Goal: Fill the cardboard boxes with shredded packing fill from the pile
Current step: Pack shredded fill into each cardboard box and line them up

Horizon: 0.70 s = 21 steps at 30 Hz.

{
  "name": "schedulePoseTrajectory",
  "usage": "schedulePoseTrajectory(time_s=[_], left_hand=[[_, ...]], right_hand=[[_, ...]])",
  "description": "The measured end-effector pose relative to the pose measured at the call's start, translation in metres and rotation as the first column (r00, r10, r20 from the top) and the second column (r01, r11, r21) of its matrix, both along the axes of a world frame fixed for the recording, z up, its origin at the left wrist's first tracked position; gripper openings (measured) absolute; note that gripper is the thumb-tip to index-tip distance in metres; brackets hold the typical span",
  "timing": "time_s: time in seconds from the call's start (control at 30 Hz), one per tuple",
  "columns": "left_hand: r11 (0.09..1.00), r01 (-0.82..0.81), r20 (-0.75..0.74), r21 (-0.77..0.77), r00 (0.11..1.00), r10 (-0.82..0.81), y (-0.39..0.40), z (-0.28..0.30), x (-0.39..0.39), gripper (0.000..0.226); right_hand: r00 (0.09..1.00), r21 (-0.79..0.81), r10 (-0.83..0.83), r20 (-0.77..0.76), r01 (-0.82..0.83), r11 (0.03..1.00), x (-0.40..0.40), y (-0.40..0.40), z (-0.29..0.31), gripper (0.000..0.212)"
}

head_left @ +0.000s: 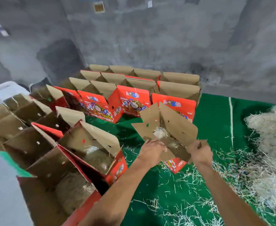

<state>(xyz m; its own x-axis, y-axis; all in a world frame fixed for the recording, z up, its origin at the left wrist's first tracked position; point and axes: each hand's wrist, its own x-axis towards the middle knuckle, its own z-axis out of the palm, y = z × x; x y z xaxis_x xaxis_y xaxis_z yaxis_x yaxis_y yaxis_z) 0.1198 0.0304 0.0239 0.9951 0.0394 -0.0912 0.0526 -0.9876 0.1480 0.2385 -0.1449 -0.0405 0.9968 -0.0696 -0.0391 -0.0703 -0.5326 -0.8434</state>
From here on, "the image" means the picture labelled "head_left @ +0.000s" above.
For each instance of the white plastic chair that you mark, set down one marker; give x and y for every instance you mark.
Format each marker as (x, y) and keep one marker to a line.
(4, 91)

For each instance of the group of red fruit boxes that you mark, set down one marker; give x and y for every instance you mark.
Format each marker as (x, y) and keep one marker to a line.
(128, 91)

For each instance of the person's left forearm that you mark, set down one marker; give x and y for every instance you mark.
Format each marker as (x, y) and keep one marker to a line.
(114, 195)

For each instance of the pile of shredded paper filler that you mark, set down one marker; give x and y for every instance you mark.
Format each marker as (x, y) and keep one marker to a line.
(269, 157)

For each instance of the yellow framed wall plate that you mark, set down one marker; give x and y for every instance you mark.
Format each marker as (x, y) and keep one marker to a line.
(99, 7)

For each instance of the person's right hand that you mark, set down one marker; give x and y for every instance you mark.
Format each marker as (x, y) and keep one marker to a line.
(200, 154)

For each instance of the person's right forearm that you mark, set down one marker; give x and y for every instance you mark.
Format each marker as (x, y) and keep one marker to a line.
(229, 197)

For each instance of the person's left hand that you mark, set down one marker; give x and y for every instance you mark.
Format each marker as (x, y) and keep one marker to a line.
(151, 153)

